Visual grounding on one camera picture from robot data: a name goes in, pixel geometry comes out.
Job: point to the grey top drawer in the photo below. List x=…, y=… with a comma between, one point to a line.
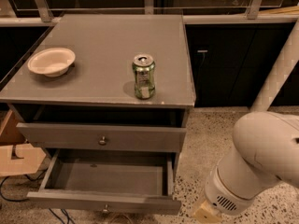
x=103, y=137

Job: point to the metal window railing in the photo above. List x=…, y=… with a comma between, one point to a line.
x=15, y=13

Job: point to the grey drawer cabinet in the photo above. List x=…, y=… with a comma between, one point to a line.
x=99, y=87

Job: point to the wooden block piece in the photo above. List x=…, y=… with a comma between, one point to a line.
x=17, y=156

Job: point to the black wall cabinet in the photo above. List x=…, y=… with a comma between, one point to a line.
x=231, y=61

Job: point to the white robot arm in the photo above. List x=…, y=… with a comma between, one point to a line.
x=265, y=150

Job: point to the grey drawer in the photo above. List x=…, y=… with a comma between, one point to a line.
x=103, y=137
x=109, y=181

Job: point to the white paper bowl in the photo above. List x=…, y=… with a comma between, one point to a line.
x=52, y=62

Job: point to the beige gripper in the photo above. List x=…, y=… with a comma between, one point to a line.
x=224, y=192

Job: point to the green soda can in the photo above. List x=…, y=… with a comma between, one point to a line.
x=143, y=68

